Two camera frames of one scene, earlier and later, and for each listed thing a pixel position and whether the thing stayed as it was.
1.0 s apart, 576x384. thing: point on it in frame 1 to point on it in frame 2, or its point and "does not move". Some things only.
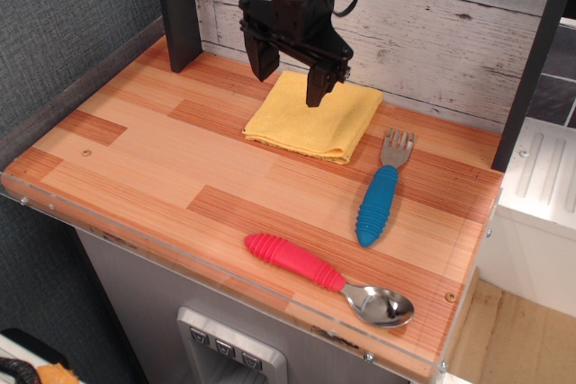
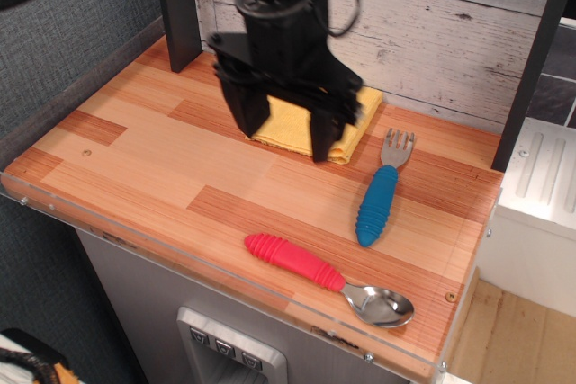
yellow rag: (329, 132) does not move
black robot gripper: (279, 23) to (284, 49)
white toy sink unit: (530, 248) does not move
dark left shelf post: (179, 8) does not move
